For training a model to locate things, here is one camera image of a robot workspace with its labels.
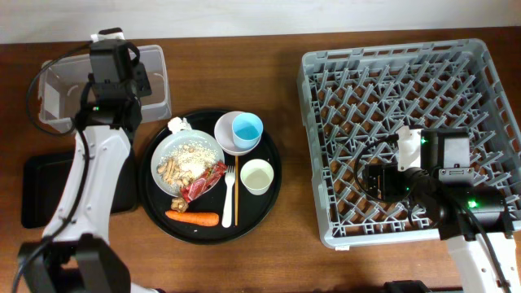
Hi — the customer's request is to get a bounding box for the white tissue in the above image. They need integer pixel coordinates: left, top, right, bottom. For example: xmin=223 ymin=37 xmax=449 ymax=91
xmin=167 ymin=116 xmax=192 ymax=134

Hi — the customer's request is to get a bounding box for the grey plate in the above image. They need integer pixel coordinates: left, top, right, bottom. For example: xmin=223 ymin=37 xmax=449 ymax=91
xmin=150 ymin=130 xmax=225 ymax=197

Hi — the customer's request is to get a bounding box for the red snack wrapper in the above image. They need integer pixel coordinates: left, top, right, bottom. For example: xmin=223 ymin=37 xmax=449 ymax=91
xmin=181 ymin=161 xmax=227 ymax=203

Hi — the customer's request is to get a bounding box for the blue plastic cup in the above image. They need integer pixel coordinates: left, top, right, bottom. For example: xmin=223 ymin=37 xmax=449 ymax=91
xmin=232 ymin=112 xmax=264 ymax=150

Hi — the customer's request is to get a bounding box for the white cup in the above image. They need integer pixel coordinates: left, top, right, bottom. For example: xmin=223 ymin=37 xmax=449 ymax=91
xmin=239 ymin=159 xmax=274 ymax=195

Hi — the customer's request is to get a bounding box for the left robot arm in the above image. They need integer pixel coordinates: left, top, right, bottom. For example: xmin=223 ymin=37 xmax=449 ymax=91
xmin=11 ymin=28 xmax=151 ymax=292

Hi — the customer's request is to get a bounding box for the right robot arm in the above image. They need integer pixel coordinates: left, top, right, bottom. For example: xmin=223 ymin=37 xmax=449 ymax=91
xmin=354 ymin=126 xmax=520 ymax=292

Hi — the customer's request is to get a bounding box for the grey dishwasher rack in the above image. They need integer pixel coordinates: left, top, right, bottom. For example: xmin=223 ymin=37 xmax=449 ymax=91
xmin=297 ymin=39 xmax=520 ymax=250

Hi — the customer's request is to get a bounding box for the clear plastic bin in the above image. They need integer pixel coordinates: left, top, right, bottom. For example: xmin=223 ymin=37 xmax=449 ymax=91
xmin=38 ymin=45 xmax=172 ymax=133

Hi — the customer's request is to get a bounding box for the rice pile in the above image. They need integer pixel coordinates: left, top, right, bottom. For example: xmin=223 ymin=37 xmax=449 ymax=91
xmin=169 ymin=143 xmax=217 ymax=177

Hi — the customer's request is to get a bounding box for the black rectangular tray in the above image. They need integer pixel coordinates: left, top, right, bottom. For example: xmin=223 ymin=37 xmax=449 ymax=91
xmin=21 ymin=151 xmax=138 ymax=229

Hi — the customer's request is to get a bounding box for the round black serving tray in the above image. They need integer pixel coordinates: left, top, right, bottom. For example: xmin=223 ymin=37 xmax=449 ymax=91
xmin=138 ymin=109 xmax=282 ymax=245

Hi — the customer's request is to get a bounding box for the brown walnut piece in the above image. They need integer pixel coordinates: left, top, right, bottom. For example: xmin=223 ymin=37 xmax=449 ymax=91
xmin=170 ymin=197 xmax=189 ymax=213

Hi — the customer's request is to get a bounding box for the wooden chopstick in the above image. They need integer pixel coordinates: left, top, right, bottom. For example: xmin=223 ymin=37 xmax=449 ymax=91
xmin=234 ymin=156 xmax=239 ymax=226

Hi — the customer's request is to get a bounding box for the white plastic fork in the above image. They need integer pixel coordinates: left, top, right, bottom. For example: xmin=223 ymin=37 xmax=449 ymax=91
xmin=221 ymin=166 xmax=235 ymax=228

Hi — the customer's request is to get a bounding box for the orange carrot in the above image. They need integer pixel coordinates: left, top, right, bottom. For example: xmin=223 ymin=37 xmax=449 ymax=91
xmin=165 ymin=210 xmax=220 ymax=227

